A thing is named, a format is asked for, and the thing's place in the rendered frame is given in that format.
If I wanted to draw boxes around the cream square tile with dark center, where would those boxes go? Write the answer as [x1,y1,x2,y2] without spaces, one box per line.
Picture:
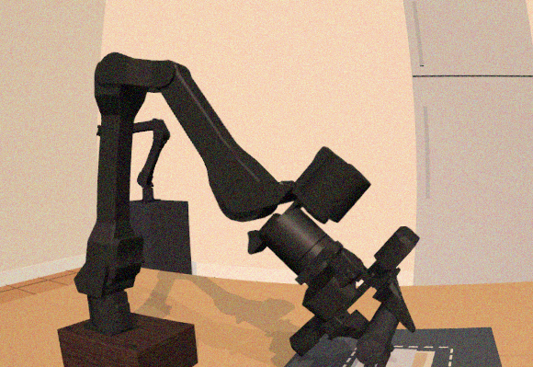
[412,350,435,367]

